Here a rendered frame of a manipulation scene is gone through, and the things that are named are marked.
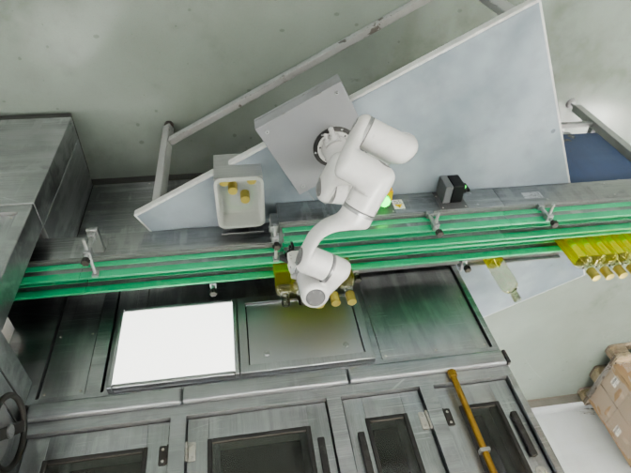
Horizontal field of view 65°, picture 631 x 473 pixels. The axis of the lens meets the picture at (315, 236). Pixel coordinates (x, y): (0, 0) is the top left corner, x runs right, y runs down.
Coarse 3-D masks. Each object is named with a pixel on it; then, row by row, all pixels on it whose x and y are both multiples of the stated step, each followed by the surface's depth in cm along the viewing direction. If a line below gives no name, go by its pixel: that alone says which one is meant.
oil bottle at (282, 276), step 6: (276, 264) 186; (282, 264) 186; (276, 270) 184; (282, 270) 184; (288, 270) 184; (276, 276) 181; (282, 276) 181; (288, 276) 182; (276, 282) 179; (282, 282) 179; (288, 282) 179; (276, 288) 179; (282, 288) 178; (288, 288) 178; (276, 294) 181
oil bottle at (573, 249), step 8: (560, 240) 206; (568, 240) 202; (576, 240) 202; (568, 248) 201; (576, 248) 198; (584, 248) 199; (568, 256) 201; (576, 256) 197; (584, 256) 195; (576, 264) 197; (584, 264) 194; (592, 272) 191
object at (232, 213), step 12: (216, 180) 173; (228, 180) 173; (240, 180) 174; (216, 192) 176; (252, 192) 187; (216, 204) 179; (228, 204) 189; (240, 204) 189; (252, 204) 190; (264, 204) 183; (228, 216) 190; (240, 216) 191; (252, 216) 191; (264, 216) 186; (228, 228) 187
